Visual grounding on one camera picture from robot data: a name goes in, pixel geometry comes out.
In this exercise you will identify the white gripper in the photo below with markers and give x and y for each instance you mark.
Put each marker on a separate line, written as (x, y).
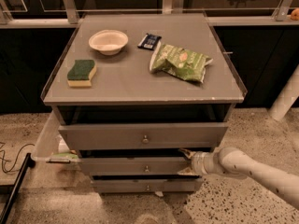
(197, 163)

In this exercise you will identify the grey drawer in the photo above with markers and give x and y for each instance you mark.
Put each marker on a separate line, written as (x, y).
(134, 166)
(142, 136)
(147, 185)

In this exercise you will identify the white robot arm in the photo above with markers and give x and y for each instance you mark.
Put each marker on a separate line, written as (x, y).
(234, 163)

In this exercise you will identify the grey top drawer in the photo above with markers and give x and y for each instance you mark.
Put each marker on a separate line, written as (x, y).
(142, 136)

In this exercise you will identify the grey bottom drawer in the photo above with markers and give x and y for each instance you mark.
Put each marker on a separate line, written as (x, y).
(147, 185)

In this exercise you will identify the grey drawer cabinet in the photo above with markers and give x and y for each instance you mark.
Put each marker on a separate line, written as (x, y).
(124, 91)

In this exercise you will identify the green chip bag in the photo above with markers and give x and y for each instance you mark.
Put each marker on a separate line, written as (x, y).
(179, 62)

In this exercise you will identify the white pipe leg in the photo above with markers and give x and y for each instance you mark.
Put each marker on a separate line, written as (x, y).
(287, 97)

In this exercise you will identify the dark blue snack packet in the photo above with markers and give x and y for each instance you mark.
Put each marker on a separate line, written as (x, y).
(149, 41)

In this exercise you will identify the green yellow sponge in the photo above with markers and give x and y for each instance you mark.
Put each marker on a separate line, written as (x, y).
(81, 74)

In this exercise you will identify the white paper bowl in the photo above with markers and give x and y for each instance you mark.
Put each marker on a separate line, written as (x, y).
(108, 42)

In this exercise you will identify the orange fruit on ledge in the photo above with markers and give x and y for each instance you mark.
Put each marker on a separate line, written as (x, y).
(295, 14)

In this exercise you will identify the metal railing bracket centre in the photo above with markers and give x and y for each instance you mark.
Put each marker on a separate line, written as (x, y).
(172, 6)

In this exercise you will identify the metal railing bracket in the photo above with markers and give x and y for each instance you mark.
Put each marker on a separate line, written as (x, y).
(172, 6)
(71, 11)
(281, 11)

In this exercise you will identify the metal railing bracket right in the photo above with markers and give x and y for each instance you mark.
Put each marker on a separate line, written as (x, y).
(281, 11)

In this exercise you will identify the black metal frame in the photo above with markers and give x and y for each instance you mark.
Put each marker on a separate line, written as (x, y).
(11, 191)

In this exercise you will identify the metal railing bracket left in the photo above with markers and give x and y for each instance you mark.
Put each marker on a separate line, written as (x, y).
(71, 11)

